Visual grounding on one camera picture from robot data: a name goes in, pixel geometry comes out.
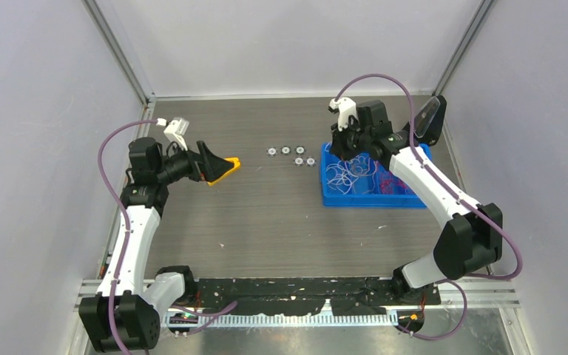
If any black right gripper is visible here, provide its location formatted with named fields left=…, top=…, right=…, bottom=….
left=330, top=118, right=372, bottom=163

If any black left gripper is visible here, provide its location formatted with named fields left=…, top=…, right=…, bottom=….
left=155, top=139, right=233, bottom=185

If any red wire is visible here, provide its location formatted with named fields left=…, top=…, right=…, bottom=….
left=378, top=169, right=413, bottom=195

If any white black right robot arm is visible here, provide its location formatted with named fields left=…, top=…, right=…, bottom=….
left=328, top=97, right=503, bottom=304

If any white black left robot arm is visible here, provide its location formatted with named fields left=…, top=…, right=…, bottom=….
left=78, top=137, right=241, bottom=354

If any yellow plastic tool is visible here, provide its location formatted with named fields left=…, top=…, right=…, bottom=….
left=207, top=157, right=241, bottom=186

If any blue plastic divided tray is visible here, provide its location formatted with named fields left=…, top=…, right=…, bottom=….
left=319, top=143, right=425, bottom=209

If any black wedge with clear plate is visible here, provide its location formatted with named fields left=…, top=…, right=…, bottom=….
left=414, top=95, right=447, bottom=146

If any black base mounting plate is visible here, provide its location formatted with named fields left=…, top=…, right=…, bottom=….
left=169, top=276, right=441, bottom=317

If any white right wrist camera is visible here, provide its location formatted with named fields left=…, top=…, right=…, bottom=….
left=328, top=97, right=358, bottom=132

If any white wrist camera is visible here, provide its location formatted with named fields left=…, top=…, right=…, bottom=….
left=328, top=97, right=358, bottom=132
left=156, top=117, right=189, bottom=151

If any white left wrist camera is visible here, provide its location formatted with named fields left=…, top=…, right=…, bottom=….
left=156, top=117, right=189, bottom=151

